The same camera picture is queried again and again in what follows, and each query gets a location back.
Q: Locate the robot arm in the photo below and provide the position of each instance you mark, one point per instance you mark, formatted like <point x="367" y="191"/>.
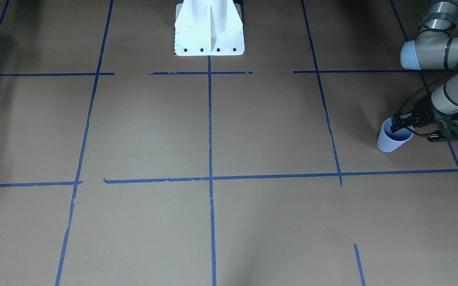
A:
<point x="434" y="48"/>

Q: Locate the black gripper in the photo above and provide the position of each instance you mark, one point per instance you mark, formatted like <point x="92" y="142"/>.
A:
<point x="424" y="111"/>

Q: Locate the light blue ribbed cup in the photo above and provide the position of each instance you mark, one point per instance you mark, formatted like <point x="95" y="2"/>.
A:
<point x="389" y="141"/>

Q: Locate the white pedestal column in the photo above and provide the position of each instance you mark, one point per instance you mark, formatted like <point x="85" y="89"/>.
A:
<point x="209" y="28"/>

